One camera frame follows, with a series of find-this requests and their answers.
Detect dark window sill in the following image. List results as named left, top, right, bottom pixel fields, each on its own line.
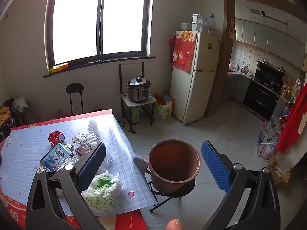
left=43, top=56, right=156, bottom=78

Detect red hanging garment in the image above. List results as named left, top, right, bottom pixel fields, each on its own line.
left=276, top=83, right=307, bottom=152

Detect orange shopping bag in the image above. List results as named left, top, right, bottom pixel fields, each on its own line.
left=153, top=92, right=173, bottom=104

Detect plastic bags on floor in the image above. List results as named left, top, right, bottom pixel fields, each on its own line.
left=257, top=122, right=280, bottom=160

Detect clear plastic containers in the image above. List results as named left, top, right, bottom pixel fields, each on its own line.
left=203, top=14, right=217, bottom=34

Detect green electric kettle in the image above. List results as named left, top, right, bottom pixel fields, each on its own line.
left=131, top=107, right=144, bottom=125

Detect crushed red can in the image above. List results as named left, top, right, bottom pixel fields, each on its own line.
left=48, top=131, right=66, bottom=148

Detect stacked white containers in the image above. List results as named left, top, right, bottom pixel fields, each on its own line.
left=192, top=13, right=204, bottom=31

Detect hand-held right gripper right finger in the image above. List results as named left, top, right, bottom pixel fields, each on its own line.
left=201, top=140, right=281, bottom=230

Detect crumpled silver white packaging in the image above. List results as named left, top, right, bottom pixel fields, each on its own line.
left=73, top=132, right=101, bottom=149

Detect white green plastic bag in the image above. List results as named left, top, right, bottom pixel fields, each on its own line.
left=81, top=170, right=123, bottom=215

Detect white refrigerator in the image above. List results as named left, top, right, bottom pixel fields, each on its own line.
left=169, top=30, right=222, bottom=124

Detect cardboard box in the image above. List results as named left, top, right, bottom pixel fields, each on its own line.
left=266, top=151, right=292, bottom=185

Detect red printed cloth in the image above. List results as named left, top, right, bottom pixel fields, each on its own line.
left=168, top=30, right=199, bottom=72

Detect grey kitchen counter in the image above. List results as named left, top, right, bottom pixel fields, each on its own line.
left=227, top=68, right=252, bottom=103

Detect blue white carton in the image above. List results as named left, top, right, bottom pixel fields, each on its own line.
left=40, top=142, right=79, bottom=172

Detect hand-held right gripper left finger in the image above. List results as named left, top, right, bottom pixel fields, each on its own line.
left=25, top=142, right=107, bottom=230

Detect wooden door frame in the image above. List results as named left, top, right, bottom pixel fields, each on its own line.
left=206, top=0, right=299, bottom=118

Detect green white printed sack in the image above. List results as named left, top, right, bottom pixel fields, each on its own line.
left=156, top=102, right=173, bottom=122

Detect electric pressure cooker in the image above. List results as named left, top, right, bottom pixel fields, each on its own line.
left=126, top=76, right=151, bottom=103

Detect white top side table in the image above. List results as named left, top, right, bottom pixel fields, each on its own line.
left=119, top=62, right=157, bottom=133

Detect black kitchen stove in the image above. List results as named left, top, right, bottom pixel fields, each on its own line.
left=242, top=61, right=287, bottom=121

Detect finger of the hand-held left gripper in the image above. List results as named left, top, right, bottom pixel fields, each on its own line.
left=0, top=124, right=11, bottom=142

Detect black folding stool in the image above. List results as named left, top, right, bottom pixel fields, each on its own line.
left=144, top=165, right=196, bottom=212

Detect blue plaid tablecloth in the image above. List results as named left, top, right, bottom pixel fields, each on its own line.
left=0, top=113, right=157, bottom=217

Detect clear bubble wrap piece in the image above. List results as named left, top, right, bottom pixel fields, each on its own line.
left=87, top=119, right=102, bottom=137

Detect dark framed window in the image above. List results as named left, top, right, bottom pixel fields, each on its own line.
left=44, top=0, right=156, bottom=71

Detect kitchen wall cabinets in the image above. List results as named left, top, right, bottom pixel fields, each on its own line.
left=235, top=18, right=307, bottom=64

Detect black round chair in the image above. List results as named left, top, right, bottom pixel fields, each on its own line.
left=66, top=83, right=84, bottom=115

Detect yellow snack bags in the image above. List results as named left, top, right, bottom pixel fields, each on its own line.
left=0, top=107, right=11, bottom=126

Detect brown plastic bucket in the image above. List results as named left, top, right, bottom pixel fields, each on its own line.
left=148, top=139, right=201, bottom=194

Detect white crumpled plastic bag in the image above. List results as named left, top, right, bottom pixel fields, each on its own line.
left=12, top=97, right=29, bottom=112

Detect clear plastic wrapper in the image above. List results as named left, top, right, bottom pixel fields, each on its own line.
left=102, top=150, right=116, bottom=167

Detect black power cable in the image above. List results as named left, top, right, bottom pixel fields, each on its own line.
left=117, top=117, right=135, bottom=133

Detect yellow snack packet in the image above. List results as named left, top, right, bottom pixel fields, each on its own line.
left=50, top=63, right=69, bottom=73

